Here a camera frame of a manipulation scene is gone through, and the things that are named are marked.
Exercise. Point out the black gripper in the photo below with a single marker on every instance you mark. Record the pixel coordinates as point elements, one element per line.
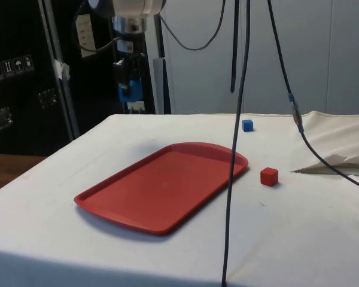
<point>128,40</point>

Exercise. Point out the large blue block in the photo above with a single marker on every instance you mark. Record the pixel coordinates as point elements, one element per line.
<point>134,91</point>

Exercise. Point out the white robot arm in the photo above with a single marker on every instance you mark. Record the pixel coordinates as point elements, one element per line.
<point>131,6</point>

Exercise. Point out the red tray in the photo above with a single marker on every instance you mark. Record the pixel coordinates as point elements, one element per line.
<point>164,185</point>

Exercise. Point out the black cabinet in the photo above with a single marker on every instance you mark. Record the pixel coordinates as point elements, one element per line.
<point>24,98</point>

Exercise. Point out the pale locker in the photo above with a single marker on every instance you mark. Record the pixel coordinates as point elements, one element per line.
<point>350,59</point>
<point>257,74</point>

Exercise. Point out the small blue cube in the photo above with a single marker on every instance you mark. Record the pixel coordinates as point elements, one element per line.
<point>247,125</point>

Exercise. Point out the red cube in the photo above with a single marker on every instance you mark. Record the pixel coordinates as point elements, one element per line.
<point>269,177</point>

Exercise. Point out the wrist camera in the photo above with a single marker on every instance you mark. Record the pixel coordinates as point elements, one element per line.
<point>131,24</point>

